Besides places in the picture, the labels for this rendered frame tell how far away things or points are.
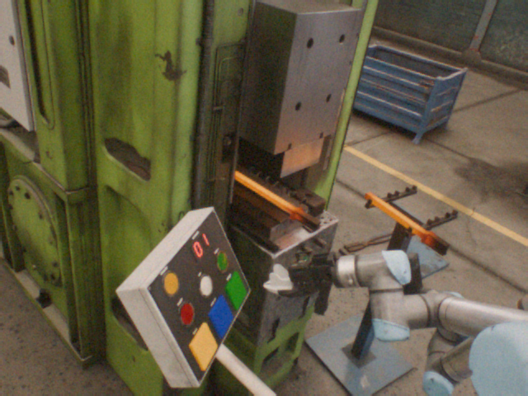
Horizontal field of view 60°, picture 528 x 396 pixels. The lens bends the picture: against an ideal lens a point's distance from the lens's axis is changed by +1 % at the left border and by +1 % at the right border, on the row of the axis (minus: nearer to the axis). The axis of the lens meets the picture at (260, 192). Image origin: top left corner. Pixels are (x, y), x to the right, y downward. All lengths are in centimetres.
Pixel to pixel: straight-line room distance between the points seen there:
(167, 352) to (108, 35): 93
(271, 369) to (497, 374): 155
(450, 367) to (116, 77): 126
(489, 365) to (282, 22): 91
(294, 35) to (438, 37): 846
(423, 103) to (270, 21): 391
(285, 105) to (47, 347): 170
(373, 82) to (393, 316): 442
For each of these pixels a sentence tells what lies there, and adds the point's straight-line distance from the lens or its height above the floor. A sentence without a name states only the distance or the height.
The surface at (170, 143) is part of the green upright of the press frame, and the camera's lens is 127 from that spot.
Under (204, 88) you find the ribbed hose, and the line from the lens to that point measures 123.
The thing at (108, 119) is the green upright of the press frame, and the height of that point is 124.
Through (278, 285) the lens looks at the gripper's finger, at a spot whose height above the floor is 109.
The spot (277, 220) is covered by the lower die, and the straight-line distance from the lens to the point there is 157.
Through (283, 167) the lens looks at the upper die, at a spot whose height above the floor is 121.
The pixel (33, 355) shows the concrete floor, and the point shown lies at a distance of 248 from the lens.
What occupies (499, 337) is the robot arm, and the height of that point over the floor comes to 143.
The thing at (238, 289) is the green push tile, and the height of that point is 101.
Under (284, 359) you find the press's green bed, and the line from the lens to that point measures 223.
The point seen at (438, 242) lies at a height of 95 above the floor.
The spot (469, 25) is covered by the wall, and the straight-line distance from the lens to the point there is 938.
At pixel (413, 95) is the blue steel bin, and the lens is 513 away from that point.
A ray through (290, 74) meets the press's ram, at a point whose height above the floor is 151.
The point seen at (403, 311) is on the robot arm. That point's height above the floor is 119.
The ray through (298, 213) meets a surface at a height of 101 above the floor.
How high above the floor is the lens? 187
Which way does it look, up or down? 31 degrees down
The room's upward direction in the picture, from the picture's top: 9 degrees clockwise
